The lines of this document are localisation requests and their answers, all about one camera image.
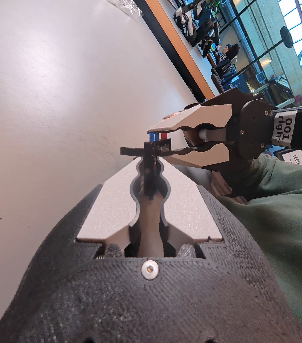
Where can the person's green shirt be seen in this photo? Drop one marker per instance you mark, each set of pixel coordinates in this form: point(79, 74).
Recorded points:
point(287, 241)

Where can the black frame lego assembly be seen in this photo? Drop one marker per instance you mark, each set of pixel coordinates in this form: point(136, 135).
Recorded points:
point(132, 151)

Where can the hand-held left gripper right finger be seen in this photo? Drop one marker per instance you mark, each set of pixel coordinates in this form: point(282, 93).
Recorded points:
point(194, 211)

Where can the black round-base pole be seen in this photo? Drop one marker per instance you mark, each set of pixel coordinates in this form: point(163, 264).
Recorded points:
point(286, 36)

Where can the black white lab equipment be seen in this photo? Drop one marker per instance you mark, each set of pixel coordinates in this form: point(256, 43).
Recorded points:
point(185, 18)

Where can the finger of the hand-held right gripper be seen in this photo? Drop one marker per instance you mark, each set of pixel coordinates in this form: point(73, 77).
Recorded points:
point(204, 115)
point(212, 156)

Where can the person's right hand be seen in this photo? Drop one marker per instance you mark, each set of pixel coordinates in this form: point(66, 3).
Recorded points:
point(194, 138)

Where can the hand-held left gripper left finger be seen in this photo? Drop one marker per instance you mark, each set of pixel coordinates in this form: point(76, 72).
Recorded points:
point(108, 211)

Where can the crumpled clear plastic wrapper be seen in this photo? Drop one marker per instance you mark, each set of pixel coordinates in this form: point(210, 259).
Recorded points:
point(124, 6)

